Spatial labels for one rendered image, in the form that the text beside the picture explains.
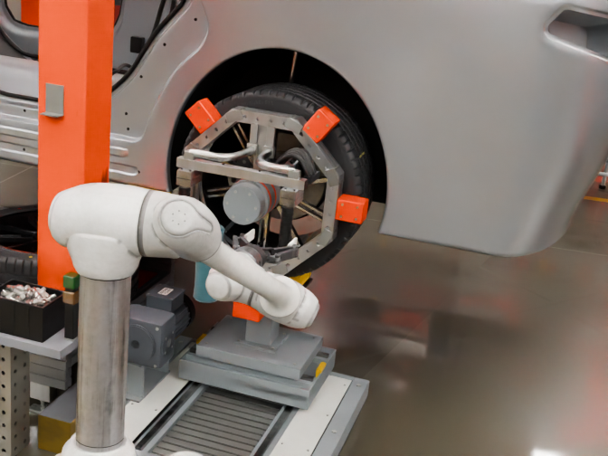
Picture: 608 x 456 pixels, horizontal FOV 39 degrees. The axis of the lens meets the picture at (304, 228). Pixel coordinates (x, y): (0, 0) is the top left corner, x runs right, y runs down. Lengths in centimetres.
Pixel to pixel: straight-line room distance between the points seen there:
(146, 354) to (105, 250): 133
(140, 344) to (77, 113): 82
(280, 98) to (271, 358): 94
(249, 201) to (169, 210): 112
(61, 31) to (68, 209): 103
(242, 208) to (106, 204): 111
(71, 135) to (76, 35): 29
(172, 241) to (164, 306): 147
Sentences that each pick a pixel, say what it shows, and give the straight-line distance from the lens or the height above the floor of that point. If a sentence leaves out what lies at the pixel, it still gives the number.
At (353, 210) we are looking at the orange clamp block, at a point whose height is 86.
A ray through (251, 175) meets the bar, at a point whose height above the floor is 97.
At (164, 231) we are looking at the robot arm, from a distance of 162.
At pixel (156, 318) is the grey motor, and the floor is 41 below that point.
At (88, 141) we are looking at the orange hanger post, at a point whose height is 102.
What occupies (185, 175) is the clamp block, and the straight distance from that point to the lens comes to 270.
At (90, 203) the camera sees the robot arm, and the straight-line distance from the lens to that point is 169.
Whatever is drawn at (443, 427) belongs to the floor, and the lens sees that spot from 335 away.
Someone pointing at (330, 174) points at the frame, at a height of 96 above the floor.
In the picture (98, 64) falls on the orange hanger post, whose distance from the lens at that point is 268.
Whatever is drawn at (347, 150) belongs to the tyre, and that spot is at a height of 103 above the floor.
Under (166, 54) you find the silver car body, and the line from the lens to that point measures 311.
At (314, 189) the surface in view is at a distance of 308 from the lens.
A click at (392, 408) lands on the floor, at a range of 340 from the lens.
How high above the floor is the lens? 168
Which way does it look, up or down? 19 degrees down
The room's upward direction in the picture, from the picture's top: 6 degrees clockwise
